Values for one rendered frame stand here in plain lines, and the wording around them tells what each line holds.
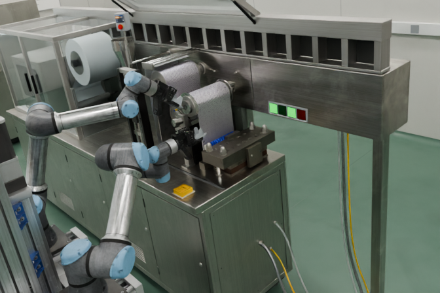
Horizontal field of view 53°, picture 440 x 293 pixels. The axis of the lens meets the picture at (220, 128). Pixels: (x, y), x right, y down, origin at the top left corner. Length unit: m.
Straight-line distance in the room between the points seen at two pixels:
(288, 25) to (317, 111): 0.43
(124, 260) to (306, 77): 1.16
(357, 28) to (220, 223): 1.11
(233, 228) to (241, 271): 0.29
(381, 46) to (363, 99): 0.25
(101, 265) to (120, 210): 0.21
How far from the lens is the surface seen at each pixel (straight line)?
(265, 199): 2.46
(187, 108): 2.31
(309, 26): 2.09
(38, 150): 2.20
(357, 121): 2.08
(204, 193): 2.20
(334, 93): 2.09
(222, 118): 2.43
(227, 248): 2.37
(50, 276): 2.03
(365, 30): 1.94
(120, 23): 2.68
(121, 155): 1.83
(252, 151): 2.33
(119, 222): 1.75
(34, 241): 1.93
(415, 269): 3.16
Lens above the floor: 2.02
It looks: 23 degrees down
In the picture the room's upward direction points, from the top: 7 degrees counter-clockwise
